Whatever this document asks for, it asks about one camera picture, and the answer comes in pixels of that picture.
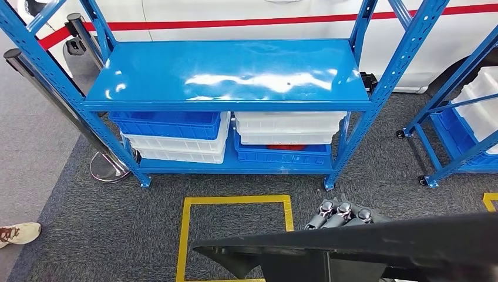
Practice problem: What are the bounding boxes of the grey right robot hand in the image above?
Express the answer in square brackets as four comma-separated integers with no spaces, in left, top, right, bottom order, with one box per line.
[304,193,392,231]

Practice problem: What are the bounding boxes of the black plastic car part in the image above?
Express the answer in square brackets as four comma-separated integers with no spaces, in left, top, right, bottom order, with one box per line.
[191,211,498,282]

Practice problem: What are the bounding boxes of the blue metal shelf rack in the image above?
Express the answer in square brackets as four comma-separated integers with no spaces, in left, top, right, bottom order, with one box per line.
[396,25,498,190]
[0,0,452,192]

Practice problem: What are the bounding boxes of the blue plastic crate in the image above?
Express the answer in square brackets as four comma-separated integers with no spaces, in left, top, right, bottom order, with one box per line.
[234,130,332,166]
[438,107,498,166]
[109,112,222,141]

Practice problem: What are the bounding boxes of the red item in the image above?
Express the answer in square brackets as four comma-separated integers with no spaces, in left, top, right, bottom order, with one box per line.
[266,145,309,152]

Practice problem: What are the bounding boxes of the white plastic crate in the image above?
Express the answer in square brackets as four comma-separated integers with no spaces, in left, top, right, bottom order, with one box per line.
[238,131,335,146]
[120,113,231,153]
[451,66,498,155]
[136,145,227,165]
[234,112,347,135]

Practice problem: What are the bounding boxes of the yellow floor tape square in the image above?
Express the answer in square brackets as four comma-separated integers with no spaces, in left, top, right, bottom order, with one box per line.
[175,195,295,282]
[482,192,498,213]

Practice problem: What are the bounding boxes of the red barrier belt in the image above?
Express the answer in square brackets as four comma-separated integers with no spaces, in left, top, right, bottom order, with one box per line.
[83,3,498,33]
[38,26,73,51]

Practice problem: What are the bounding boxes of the person's shoe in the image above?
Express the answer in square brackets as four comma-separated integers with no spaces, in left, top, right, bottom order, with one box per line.
[0,222,42,250]

